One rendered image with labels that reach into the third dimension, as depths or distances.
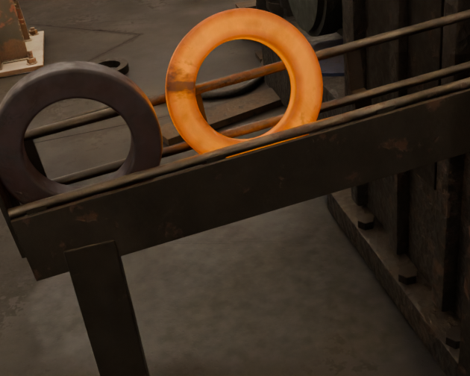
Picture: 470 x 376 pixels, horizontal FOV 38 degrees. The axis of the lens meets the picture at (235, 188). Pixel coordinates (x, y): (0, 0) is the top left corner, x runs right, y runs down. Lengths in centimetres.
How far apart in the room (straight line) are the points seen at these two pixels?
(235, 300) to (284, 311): 12
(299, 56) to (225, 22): 10
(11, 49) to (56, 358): 207
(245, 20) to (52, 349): 97
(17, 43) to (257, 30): 261
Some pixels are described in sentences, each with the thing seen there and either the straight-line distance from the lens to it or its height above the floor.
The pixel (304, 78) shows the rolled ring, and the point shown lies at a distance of 82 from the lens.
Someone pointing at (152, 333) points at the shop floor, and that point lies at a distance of 153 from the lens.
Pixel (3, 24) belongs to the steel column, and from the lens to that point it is 334.
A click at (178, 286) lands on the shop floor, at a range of 164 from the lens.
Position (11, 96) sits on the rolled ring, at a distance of 76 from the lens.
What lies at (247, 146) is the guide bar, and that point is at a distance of 78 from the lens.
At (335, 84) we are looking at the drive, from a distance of 197.
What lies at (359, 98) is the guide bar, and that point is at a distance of 88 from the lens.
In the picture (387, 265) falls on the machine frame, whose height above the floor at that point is 7.
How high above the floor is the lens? 100
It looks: 30 degrees down
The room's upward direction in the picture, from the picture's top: 7 degrees counter-clockwise
